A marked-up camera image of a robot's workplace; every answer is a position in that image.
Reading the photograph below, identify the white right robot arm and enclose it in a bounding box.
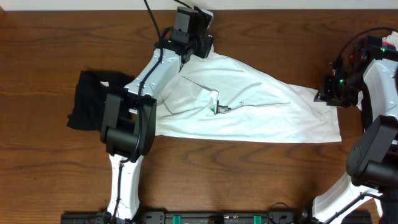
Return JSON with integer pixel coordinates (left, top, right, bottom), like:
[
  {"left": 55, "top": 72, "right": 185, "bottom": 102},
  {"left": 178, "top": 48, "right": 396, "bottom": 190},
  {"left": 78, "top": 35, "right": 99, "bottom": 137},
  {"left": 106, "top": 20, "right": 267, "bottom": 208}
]
[{"left": 299, "top": 29, "right": 397, "bottom": 223}]

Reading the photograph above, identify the white garment at right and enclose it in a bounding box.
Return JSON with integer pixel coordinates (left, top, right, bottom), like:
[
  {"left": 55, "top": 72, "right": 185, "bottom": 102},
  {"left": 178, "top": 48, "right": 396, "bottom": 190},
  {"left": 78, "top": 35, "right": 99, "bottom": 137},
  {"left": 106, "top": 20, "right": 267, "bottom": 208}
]
[{"left": 382, "top": 31, "right": 398, "bottom": 50}]

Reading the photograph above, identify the white t-shirt with robot print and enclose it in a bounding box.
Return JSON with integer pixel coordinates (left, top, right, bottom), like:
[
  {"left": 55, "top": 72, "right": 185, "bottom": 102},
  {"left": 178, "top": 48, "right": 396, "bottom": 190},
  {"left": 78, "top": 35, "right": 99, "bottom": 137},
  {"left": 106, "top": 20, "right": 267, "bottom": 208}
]
[{"left": 155, "top": 52, "right": 341, "bottom": 143}]

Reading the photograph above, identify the folded black garment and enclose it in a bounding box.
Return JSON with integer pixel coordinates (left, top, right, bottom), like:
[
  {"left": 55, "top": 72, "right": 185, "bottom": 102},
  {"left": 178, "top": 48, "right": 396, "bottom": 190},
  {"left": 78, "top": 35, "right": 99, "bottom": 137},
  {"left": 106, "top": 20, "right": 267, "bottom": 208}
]
[{"left": 67, "top": 70, "right": 134, "bottom": 131}]

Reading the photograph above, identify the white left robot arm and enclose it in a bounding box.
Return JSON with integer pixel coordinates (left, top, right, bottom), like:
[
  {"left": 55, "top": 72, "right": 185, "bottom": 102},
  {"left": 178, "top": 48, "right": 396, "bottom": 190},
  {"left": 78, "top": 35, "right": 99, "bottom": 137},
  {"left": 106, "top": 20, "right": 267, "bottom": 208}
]
[{"left": 100, "top": 3, "right": 214, "bottom": 223}]

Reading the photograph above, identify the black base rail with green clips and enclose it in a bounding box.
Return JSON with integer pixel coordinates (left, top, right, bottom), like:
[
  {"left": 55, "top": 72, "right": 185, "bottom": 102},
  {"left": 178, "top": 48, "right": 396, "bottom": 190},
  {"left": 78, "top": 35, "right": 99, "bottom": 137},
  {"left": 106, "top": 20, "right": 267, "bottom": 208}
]
[{"left": 60, "top": 202, "right": 373, "bottom": 224}]

